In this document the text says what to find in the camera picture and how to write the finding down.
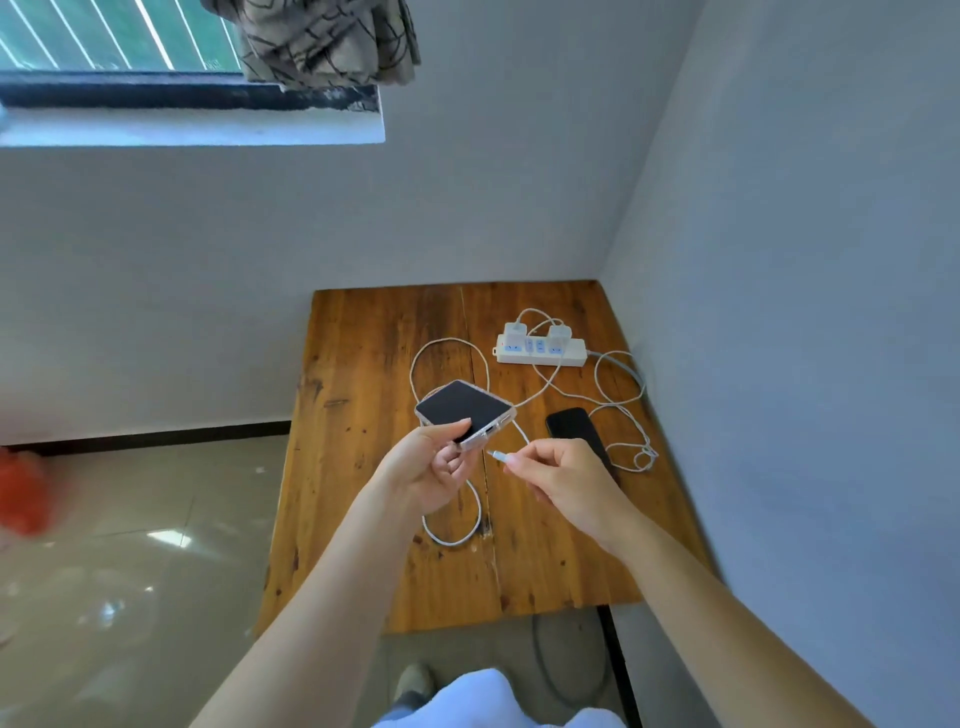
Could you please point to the red blurred object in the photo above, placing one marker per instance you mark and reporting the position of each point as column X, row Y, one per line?
column 24, row 491

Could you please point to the person's right hand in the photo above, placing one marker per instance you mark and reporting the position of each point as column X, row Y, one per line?
column 577, row 491

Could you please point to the black smartphone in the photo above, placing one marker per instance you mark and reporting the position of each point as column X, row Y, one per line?
column 574, row 426

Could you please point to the person's white garment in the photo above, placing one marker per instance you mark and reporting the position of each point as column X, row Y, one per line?
column 487, row 705

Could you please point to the white charger plug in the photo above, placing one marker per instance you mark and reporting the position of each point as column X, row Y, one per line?
column 559, row 333
column 515, row 333

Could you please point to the patterned beige curtain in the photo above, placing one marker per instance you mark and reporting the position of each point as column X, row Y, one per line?
column 330, row 41

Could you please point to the person's left hand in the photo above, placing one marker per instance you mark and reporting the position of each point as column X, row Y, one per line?
column 420, row 472

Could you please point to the window with dark frame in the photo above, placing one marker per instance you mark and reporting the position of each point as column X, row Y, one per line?
column 112, row 45

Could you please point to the person's right thumb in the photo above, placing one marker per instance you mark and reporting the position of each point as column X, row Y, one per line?
column 525, row 474

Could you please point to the white window sill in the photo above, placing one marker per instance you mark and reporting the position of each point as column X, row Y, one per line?
column 187, row 127

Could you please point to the white power strip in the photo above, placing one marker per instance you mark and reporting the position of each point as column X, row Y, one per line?
column 540, row 356

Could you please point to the person's left thumb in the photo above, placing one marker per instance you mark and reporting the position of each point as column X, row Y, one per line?
column 448, row 430

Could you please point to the person's left forearm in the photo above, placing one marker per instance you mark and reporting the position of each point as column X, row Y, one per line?
column 330, row 607

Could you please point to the person's right forearm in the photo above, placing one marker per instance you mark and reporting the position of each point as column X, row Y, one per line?
column 720, row 630

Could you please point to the person's grey shoe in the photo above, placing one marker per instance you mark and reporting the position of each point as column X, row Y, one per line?
column 414, row 682

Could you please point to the wooden table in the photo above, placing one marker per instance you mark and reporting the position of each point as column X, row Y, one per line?
column 360, row 360

